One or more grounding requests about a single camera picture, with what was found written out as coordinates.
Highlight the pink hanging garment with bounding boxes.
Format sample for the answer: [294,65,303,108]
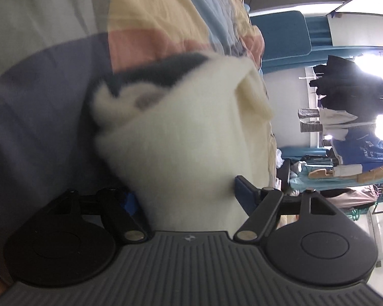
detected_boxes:
[319,187,383,211]

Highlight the patchwork plaid quilt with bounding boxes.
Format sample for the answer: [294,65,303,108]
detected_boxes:
[0,0,286,281]

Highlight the cream sweater with blue stripes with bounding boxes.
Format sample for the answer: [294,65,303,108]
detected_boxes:
[83,53,275,233]

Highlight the tan hanging garment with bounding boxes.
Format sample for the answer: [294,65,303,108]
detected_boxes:
[308,161,383,182]

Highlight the blue padded chair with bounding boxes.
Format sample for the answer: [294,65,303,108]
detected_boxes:
[249,10,313,74]

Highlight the blue hanging sweatshirt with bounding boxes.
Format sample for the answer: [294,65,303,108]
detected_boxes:
[332,127,383,168]

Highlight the white cabinet door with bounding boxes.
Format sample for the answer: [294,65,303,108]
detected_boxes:
[327,0,383,20]

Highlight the white grey hanging garment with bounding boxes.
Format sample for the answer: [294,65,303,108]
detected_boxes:
[319,108,360,139]

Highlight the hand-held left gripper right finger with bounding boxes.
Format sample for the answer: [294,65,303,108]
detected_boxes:
[233,175,345,243]

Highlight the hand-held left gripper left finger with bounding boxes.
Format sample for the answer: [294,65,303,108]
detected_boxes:
[53,188,147,243]

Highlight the black hanging jacket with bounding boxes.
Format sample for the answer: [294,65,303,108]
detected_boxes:
[309,55,383,115]

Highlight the striped hanging shirt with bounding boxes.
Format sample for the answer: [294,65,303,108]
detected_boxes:
[298,108,323,133]

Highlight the blue curtain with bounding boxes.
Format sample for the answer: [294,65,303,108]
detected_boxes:
[262,16,383,74]

